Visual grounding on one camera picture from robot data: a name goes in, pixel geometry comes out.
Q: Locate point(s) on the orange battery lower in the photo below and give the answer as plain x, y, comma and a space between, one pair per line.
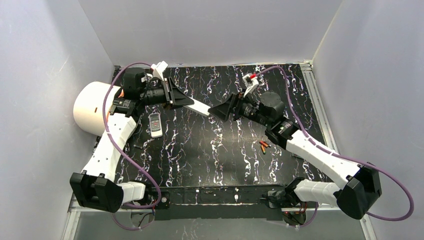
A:
263, 149

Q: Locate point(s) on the white drum orange lid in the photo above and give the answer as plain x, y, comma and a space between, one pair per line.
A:
88, 108

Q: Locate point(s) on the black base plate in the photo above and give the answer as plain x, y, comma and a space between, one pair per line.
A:
227, 202

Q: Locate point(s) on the white slim remote control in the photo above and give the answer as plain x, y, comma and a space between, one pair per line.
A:
199, 108

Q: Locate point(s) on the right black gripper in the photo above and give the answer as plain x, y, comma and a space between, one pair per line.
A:
235, 106

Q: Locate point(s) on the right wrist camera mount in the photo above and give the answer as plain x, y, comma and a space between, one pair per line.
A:
251, 82

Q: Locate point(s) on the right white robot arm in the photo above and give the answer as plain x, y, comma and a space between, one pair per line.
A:
354, 187

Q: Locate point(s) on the orange battery upper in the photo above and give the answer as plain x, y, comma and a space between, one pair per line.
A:
265, 144

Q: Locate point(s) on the aluminium frame rail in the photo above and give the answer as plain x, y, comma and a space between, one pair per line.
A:
326, 223

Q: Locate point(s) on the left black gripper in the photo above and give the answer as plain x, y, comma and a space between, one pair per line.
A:
167, 91

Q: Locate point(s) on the orange battery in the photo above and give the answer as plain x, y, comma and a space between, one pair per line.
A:
265, 144
263, 149

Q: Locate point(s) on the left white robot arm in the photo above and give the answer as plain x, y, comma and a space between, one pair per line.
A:
112, 113

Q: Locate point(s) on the white remote with dark buttons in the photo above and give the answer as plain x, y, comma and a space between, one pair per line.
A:
155, 125

